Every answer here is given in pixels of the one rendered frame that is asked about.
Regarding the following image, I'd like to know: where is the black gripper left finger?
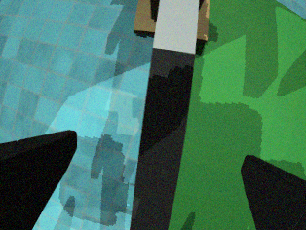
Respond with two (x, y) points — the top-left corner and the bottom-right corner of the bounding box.
(0, 131), (78, 230)

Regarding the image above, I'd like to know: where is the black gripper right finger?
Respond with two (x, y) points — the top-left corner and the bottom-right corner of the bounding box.
(241, 155), (306, 230)

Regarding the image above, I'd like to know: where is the green mat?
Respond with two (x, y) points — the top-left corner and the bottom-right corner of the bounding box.
(169, 0), (306, 230)

